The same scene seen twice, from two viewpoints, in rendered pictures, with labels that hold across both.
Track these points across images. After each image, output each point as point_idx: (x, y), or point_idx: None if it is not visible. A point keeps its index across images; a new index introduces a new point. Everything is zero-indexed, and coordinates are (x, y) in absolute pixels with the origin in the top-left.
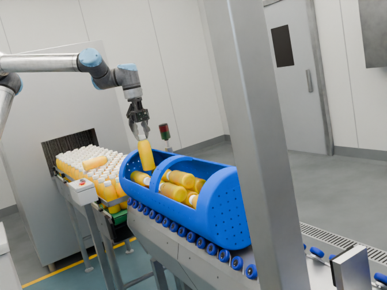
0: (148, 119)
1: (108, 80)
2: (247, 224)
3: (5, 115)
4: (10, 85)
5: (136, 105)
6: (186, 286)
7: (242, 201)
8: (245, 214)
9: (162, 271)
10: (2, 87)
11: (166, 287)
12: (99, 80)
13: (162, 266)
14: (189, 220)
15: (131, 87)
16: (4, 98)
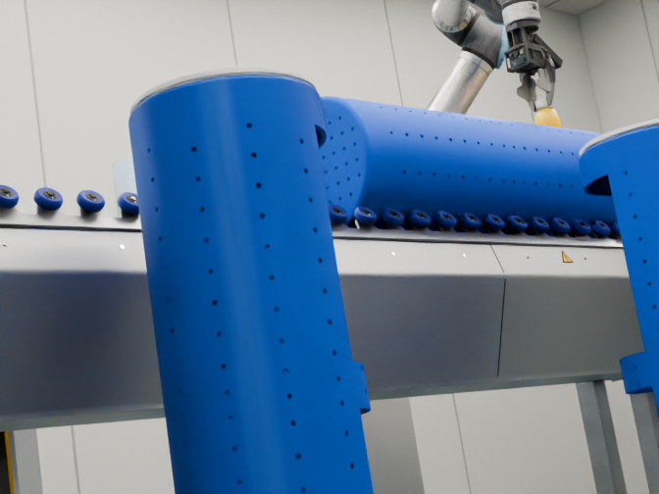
0: (527, 63)
1: (490, 2)
2: (328, 192)
3: (454, 98)
4: (475, 47)
5: (507, 39)
6: (649, 472)
7: (322, 152)
8: (326, 175)
9: (594, 412)
10: (463, 52)
11: (604, 456)
12: (479, 6)
13: (594, 401)
14: None
15: (503, 6)
16: (460, 71)
